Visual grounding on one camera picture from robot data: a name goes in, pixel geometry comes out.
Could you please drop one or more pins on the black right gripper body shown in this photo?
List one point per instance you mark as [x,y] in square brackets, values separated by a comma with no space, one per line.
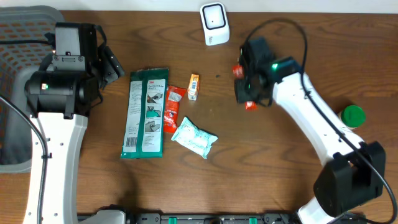
[249,89]

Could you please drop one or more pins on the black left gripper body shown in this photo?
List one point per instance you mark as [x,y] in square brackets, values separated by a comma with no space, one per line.
[104,70]

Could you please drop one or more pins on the red stick sachet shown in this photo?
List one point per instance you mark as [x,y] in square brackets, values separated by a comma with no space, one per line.
[244,92]

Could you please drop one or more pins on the small orange white box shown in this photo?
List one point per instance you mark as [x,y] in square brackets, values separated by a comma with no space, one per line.
[193,87]

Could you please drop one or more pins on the green 3M wipes pack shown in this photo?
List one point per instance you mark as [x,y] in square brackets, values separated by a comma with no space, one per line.
[143,137]

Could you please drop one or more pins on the red snack bag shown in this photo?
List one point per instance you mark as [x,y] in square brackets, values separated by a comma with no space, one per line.
[173,97]

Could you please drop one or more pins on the light teal tissue pack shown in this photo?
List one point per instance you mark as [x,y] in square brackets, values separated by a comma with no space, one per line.
[193,138]

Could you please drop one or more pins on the green lid white jar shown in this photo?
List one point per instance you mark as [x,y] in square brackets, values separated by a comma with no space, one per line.
[352,116]

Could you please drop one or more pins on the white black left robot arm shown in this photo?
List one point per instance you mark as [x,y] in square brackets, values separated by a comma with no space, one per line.
[61,94]

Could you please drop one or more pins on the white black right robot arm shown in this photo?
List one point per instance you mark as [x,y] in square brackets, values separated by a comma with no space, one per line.
[353,171]

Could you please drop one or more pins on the white barcode scanner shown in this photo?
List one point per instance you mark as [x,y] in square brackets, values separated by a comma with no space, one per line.
[215,23]

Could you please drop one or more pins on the grey plastic shopping basket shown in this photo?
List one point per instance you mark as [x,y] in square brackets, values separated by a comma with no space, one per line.
[18,63]

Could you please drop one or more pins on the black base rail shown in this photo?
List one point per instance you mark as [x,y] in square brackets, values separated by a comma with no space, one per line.
[117,216]

